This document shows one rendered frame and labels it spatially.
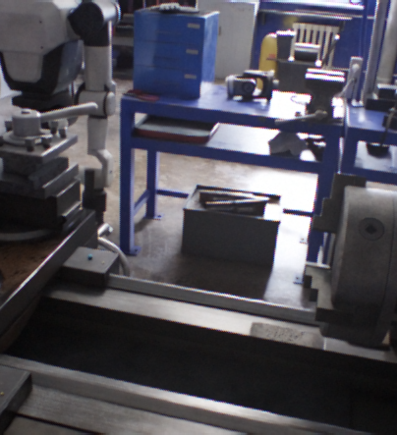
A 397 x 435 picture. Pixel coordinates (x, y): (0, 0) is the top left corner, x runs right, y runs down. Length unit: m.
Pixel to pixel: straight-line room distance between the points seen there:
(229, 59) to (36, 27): 5.90
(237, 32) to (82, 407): 6.86
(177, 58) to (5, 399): 2.18
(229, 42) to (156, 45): 4.76
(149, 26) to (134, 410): 2.21
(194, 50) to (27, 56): 1.13
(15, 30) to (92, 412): 1.29
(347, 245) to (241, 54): 6.86
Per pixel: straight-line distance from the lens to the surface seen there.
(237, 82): 2.88
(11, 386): 0.98
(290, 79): 6.39
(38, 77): 1.92
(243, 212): 3.00
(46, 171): 1.22
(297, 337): 1.17
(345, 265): 0.81
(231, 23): 7.58
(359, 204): 0.85
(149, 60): 2.91
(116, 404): 0.99
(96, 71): 1.88
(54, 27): 1.87
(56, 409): 0.99
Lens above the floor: 1.53
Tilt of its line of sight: 27 degrees down
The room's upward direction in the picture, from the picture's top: 4 degrees clockwise
